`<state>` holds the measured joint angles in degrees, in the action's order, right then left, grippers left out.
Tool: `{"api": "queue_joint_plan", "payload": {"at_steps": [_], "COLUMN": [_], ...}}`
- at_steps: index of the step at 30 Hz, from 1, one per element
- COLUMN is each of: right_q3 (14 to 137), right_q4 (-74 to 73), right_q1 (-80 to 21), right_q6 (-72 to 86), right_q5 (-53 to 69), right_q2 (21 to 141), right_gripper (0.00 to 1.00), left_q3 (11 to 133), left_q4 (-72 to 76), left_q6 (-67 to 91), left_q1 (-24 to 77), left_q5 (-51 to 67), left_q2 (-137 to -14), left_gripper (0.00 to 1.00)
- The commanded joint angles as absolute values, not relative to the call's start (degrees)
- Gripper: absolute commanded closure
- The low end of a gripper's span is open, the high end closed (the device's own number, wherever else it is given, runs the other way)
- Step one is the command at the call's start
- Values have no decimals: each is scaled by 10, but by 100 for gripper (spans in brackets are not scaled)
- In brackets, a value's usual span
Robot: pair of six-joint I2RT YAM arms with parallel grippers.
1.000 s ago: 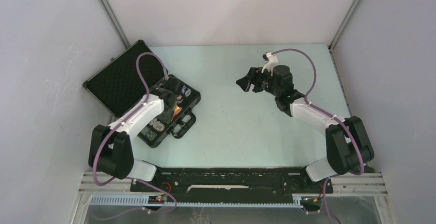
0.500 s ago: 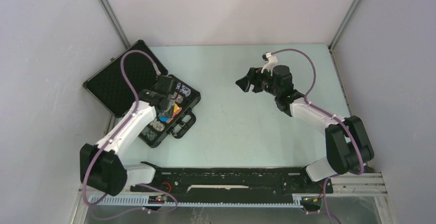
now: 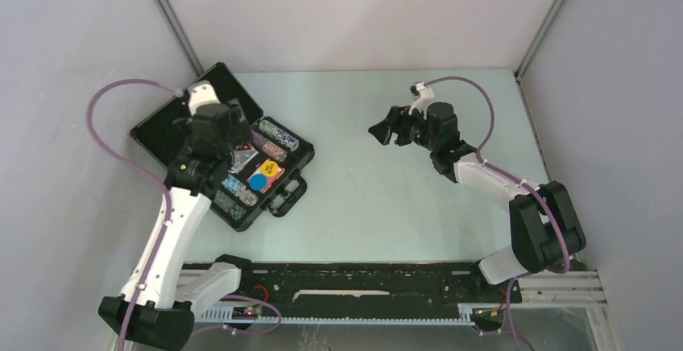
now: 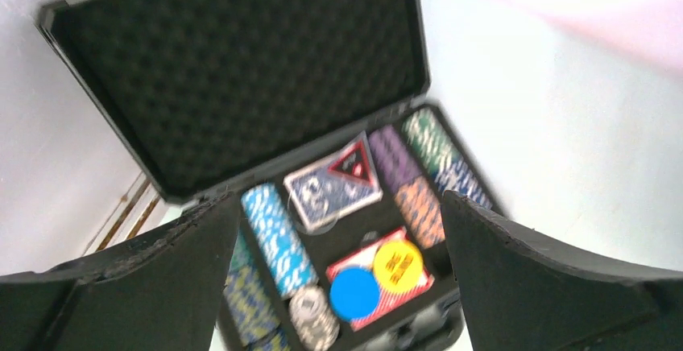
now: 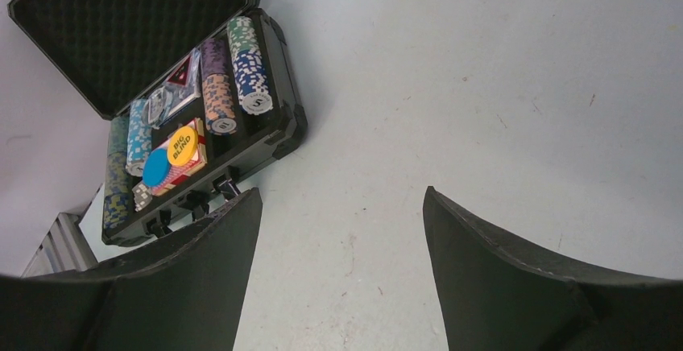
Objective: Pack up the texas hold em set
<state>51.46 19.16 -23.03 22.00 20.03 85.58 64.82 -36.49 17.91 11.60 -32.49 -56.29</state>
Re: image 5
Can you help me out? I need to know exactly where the teal green chip stack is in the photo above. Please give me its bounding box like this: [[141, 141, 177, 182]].
[[102, 116, 130, 230]]

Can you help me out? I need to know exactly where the red playing card deck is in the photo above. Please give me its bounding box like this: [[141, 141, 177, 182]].
[[142, 118, 208, 196]]

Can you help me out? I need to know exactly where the yellow big blind button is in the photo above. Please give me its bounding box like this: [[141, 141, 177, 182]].
[[168, 126, 199, 167]]

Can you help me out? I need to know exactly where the blue round chip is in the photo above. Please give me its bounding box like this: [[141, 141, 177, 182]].
[[142, 148, 171, 188]]

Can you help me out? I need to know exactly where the white poker chip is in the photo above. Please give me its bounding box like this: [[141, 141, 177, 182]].
[[132, 181, 152, 212]]

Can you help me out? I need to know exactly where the light blue chip stack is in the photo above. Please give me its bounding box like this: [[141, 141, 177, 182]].
[[126, 99, 151, 177]]

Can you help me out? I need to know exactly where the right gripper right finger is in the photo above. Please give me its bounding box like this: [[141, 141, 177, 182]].
[[423, 188, 682, 350]]

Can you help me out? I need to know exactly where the purple and orange chip stack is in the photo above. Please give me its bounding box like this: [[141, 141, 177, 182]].
[[200, 38, 238, 135]]

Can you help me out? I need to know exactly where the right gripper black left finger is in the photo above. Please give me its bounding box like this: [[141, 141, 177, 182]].
[[1, 188, 263, 350]]

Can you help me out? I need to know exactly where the all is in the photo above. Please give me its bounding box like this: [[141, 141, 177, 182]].
[[164, 53, 199, 89]]

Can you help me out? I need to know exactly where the blue playing card deck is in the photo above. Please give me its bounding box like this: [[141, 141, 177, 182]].
[[161, 47, 201, 125]]

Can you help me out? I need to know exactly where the black poker set case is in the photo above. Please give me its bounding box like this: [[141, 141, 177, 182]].
[[8, 0, 308, 247]]

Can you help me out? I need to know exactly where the green and blue chip stack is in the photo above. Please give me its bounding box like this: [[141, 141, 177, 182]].
[[227, 16, 273, 115]]

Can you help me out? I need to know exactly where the clear round dealer button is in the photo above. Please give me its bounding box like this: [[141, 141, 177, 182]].
[[147, 86, 172, 129]]

